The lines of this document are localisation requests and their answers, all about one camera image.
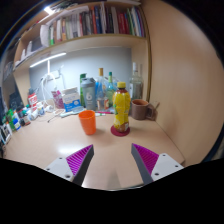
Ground wooden shelf unit with books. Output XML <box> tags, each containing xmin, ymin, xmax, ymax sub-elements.
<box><xmin>11</xmin><ymin>0</ymin><xmax>149</xmax><ymax>73</ymax></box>

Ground red and white container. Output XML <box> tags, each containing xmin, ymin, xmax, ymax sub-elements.
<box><xmin>27</xmin><ymin>93</ymin><xmax>39</xmax><ymax>108</ymax></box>

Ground small blue white bottle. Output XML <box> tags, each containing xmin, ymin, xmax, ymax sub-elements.
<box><xmin>12</xmin><ymin>111</ymin><xmax>22</xmax><ymax>131</ymax></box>

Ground grey shaker bottle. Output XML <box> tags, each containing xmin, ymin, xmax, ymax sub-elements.
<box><xmin>80</xmin><ymin>77</ymin><xmax>98</xmax><ymax>111</ymax></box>

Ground white tube light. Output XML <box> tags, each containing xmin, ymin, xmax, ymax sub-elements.
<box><xmin>43</xmin><ymin>5</ymin><xmax>54</xmax><ymax>16</ymax></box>

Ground brown ceramic mug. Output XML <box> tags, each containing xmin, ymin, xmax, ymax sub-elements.
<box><xmin>130</xmin><ymin>98</ymin><xmax>156</xmax><ymax>121</ymax></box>

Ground green-capped glass bottle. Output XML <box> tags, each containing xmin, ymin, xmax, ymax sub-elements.
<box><xmin>106</xmin><ymin>71</ymin><xmax>117</xmax><ymax>108</ymax></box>

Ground white marker pen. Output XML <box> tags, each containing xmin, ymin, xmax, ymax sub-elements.
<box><xmin>94</xmin><ymin>111</ymin><xmax>114</xmax><ymax>117</ymax></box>

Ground orange plastic cup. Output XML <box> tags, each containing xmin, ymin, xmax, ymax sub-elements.
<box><xmin>78</xmin><ymin>109</ymin><xmax>97</xmax><ymax>136</ymax></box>

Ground metal spoon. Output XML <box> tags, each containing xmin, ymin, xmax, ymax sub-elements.
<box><xmin>151</xmin><ymin>101</ymin><xmax>161</xmax><ymax>114</ymax></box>

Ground clear glass bottle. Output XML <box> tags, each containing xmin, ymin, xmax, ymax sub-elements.
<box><xmin>128</xmin><ymin>61</ymin><xmax>144</xmax><ymax>101</ymax></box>

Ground flat round red coaster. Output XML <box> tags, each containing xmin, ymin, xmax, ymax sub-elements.
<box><xmin>110</xmin><ymin>124</ymin><xmax>131</xmax><ymax>137</ymax></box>

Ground gold-capped clear bottle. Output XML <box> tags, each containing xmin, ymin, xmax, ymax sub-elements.
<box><xmin>95</xmin><ymin>67</ymin><xmax>108</xmax><ymax>111</ymax></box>

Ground white power strip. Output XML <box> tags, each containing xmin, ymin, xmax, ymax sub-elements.
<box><xmin>49</xmin><ymin>69</ymin><xmax>65</xmax><ymax>81</ymax></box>

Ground white photo frame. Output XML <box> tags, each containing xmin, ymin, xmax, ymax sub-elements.
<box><xmin>0</xmin><ymin>122</ymin><xmax>13</xmax><ymax>145</ymax></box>

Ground pink packet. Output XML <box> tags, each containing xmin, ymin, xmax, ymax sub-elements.
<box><xmin>51</xmin><ymin>89</ymin><xmax>65</xmax><ymax>110</ymax></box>

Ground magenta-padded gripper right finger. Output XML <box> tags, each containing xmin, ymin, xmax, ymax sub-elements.
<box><xmin>130</xmin><ymin>143</ymin><xmax>185</xmax><ymax>186</ymax></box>

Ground yellow drink bottle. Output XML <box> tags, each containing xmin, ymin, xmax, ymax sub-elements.
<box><xmin>111</xmin><ymin>81</ymin><xmax>132</xmax><ymax>133</ymax></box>

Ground green plastic container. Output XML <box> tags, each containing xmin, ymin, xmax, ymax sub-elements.
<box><xmin>6</xmin><ymin>109</ymin><xmax>17</xmax><ymax>131</ymax></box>

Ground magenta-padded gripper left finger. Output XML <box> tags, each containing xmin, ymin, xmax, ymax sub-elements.
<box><xmin>43</xmin><ymin>144</ymin><xmax>95</xmax><ymax>187</ymax></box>

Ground blue and white box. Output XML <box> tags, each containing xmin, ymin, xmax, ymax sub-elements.
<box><xmin>60</xmin><ymin>87</ymin><xmax>83</xmax><ymax>113</ymax></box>

